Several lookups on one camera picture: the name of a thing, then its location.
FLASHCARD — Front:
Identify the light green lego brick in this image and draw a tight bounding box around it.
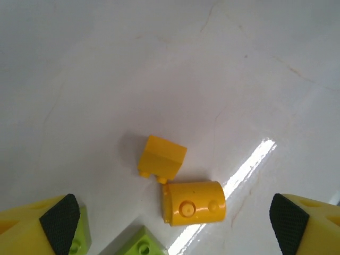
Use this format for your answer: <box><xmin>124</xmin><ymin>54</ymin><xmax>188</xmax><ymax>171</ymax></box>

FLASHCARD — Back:
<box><xmin>67</xmin><ymin>206</ymin><xmax>92</xmax><ymax>255</ymax></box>
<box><xmin>99</xmin><ymin>225</ymin><xmax>169</xmax><ymax>255</ymax></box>

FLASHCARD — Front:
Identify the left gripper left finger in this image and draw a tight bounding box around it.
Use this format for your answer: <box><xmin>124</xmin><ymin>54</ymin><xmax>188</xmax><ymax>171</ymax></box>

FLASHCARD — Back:
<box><xmin>0</xmin><ymin>193</ymin><xmax>81</xmax><ymax>255</ymax></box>

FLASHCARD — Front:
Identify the orange curved lego brick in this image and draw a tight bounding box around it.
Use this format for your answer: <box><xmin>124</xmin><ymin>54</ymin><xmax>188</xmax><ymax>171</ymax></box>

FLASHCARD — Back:
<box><xmin>161</xmin><ymin>181</ymin><xmax>227</xmax><ymax>227</ymax></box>

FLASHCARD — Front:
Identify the orange sloped lego brick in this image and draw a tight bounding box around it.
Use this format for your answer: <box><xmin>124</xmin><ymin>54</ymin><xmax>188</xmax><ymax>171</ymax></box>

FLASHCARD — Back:
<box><xmin>138</xmin><ymin>134</ymin><xmax>188</xmax><ymax>184</ymax></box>

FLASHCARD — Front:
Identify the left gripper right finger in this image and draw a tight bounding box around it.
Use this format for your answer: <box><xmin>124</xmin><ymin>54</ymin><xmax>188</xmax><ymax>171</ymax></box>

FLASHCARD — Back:
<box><xmin>269</xmin><ymin>193</ymin><xmax>340</xmax><ymax>255</ymax></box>

